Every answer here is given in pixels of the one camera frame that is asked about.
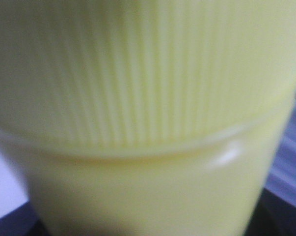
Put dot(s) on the yellow squeeze bottle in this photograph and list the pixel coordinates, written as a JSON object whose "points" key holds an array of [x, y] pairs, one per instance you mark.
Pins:
{"points": [[145, 117]]}

